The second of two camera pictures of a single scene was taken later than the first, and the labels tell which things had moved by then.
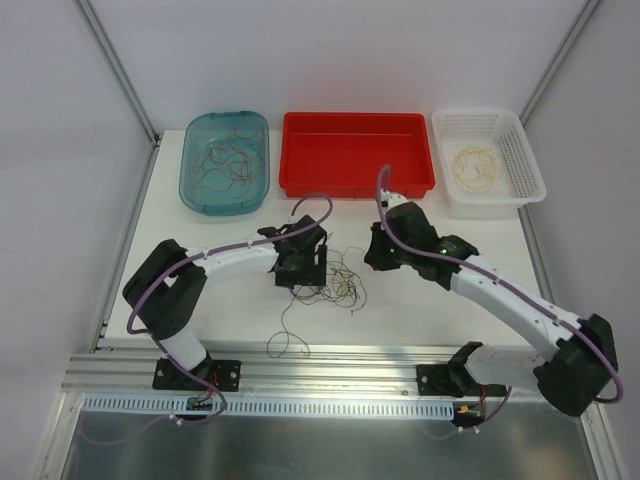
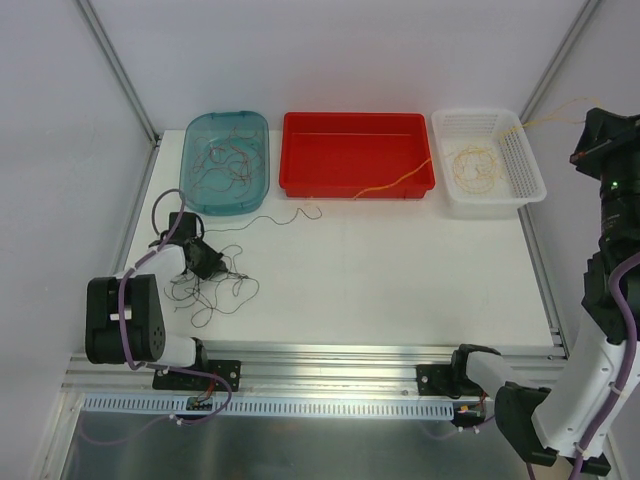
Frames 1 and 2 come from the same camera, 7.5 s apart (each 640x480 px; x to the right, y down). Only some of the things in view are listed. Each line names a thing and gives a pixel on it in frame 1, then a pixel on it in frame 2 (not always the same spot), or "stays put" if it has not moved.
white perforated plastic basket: [487, 163] stays put
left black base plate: [226, 375] stays put
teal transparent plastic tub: [224, 166] stays put
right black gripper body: [379, 251] → [601, 145]
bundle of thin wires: [344, 284] → [226, 293]
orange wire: [474, 168] stays put
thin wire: [309, 353] → [267, 217]
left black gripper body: [310, 270] → [201, 256]
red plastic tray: [337, 154] stays put
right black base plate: [439, 380] stays put
